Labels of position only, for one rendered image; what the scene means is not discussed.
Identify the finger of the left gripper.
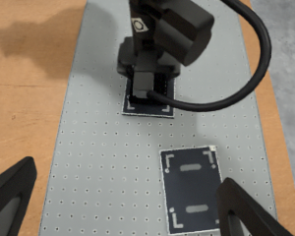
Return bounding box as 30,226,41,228
166,73,181,83
116,62,133,80

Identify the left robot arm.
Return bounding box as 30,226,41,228
129,0,215,67

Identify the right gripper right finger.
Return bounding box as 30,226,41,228
216,177,294,236

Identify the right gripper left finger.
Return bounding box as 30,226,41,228
0,156,37,236

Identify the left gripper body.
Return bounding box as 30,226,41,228
117,32,181,90

